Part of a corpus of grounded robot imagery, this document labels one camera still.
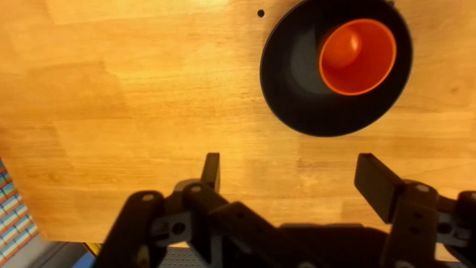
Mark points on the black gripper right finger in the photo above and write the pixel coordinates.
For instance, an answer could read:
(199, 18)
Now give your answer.
(421, 223)

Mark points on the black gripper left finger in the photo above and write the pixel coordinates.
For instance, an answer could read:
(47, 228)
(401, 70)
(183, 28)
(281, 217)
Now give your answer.
(163, 228)

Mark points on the orange plastic cup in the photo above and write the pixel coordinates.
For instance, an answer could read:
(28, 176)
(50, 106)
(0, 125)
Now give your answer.
(357, 56)

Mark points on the black bowl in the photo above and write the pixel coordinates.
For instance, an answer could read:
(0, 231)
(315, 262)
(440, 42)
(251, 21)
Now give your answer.
(291, 94)

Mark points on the shimmering patterned backdrop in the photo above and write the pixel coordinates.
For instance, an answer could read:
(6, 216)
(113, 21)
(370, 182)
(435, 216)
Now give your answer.
(11, 217)

